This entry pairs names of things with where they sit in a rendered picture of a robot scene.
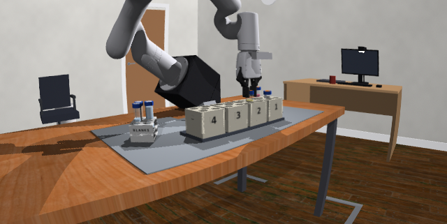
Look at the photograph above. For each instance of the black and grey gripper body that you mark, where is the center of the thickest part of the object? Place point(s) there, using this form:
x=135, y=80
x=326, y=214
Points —
x=251, y=68

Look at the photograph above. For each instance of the white tube rack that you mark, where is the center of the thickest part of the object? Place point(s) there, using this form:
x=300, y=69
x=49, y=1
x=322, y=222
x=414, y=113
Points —
x=143, y=131

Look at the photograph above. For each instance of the water blank tube with white cap dot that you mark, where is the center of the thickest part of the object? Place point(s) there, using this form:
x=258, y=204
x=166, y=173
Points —
x=149, y=109

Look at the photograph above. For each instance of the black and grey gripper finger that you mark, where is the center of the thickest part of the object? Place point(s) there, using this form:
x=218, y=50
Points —
x=254, y=85
x=244, y=85

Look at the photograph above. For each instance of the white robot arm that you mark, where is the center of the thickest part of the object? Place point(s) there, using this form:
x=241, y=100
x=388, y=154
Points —
x=128, y=28

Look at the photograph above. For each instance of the cream bucket adapter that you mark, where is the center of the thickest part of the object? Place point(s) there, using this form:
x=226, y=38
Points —
x=257, y=111
x=236, y=115
x=275, y=107
x=205, y=121

